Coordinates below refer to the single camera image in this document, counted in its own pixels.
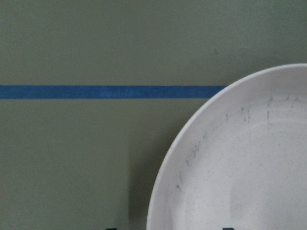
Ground pink plate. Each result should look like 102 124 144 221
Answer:
146 64 307 230

